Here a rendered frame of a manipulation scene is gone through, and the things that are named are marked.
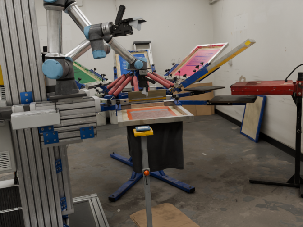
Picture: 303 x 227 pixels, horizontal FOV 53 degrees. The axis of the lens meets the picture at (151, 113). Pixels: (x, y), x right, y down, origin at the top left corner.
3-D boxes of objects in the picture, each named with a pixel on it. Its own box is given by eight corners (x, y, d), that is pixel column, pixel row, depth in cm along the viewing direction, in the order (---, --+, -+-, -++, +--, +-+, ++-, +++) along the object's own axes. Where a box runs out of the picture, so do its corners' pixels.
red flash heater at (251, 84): (296, 89, 326) (296, 78, 324) (297, 96, 285) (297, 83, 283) (236, 90, 350) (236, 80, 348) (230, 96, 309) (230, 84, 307)
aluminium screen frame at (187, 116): (194, 120, 236) (194, 115, 236) (118, 126, 230) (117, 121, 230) (174, 104, 313) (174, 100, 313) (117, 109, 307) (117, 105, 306)
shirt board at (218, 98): (257, 102, 341) (257, 95, 340) (254, 109, 305) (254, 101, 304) (147, 102, 394) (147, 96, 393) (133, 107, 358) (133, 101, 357)
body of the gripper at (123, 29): (134, 34, 178) (114, 37, 179) (131, 19, 176) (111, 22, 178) (131, 33, 170) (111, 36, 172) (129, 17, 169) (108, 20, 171)
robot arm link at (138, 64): (102, 23, 244) (146, 62, 263) (98, 24, 254) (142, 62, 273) (93, 34, 243) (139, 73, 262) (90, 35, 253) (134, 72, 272)
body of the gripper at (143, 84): (138, 87, 289) (137, 74, 287) (147, 86, 290) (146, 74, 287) (139, 88, 281) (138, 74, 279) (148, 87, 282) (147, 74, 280)
